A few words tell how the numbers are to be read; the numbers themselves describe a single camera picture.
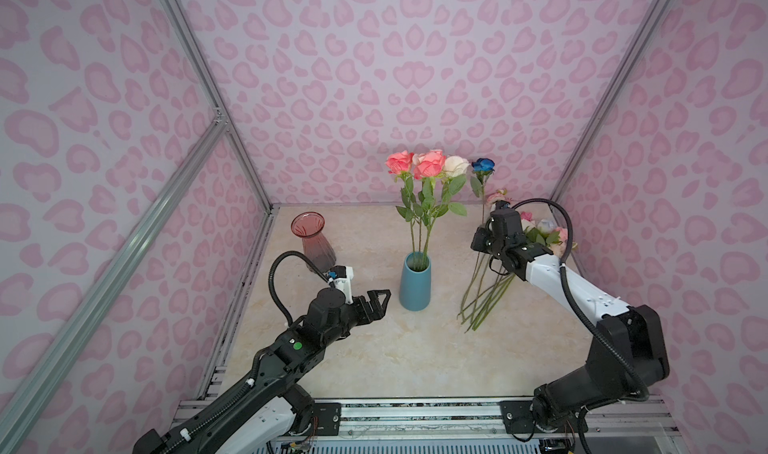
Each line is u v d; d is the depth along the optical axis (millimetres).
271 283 558
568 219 678
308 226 903
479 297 944
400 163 705
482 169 951
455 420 746
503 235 680
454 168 688
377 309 665
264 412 592
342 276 682
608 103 899
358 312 662
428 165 663
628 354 429
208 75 835
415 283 793
